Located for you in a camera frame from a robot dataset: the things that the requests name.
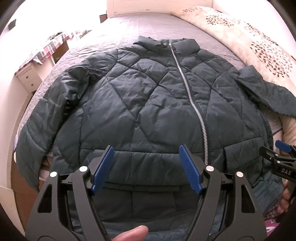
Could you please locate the white nightstand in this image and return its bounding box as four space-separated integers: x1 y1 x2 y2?
15 61 45 93

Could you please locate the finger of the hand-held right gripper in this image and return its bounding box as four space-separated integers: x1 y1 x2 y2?
259 146 281 166
275 140 296 155

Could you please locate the brown wooden bed frame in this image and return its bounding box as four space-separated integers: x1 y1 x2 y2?
10 160 40 224

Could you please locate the beige floral comforter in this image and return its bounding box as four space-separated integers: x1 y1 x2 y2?
173 6 296 151

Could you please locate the dark green quilted jacket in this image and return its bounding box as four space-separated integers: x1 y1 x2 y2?
15 35 296 241

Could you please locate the purple patterned cloth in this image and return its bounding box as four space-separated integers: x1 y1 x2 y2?
264 220 282 241

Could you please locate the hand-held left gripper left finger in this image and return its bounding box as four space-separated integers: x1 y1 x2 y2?
24 146 115 241

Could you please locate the person's left hand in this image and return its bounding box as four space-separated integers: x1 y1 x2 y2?
113 225 149 241

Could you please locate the white headboard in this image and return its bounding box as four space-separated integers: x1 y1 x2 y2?
106 0 213 18

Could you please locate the person's right hand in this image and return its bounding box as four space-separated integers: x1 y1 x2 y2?
279 179 294 216

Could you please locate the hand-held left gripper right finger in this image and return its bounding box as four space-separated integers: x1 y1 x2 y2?
179 144 270 241

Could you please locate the red plaid tablecloth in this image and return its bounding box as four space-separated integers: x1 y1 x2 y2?
20 30 93 70

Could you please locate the person's plaid clothing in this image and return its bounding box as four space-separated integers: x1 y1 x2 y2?
264 201 287 223

